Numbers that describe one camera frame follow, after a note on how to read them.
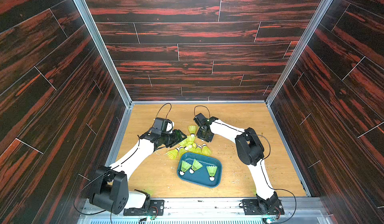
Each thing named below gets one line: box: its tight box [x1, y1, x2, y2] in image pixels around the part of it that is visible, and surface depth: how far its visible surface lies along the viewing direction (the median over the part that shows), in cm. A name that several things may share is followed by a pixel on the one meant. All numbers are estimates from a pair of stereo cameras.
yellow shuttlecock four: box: [163, 147, 180, 161], surface depth 93 cm
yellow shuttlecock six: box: [201, 143, 212, 157], surface depth 95 cm
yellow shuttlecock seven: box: [190, 145, 202, 155], surface depth 92 cm
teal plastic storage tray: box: [177, 152, 223, 189], surface depth 86 cm
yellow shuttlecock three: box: [179, 160, 192, 176], surface depth 85 cm
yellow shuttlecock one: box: [206, 165, 218, 182], surface depth 84 cm
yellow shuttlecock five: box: [188, 125, 197, 134], surface depth 101 cm
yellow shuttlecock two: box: [189, 158, 203, 174], surface depth 86 cm
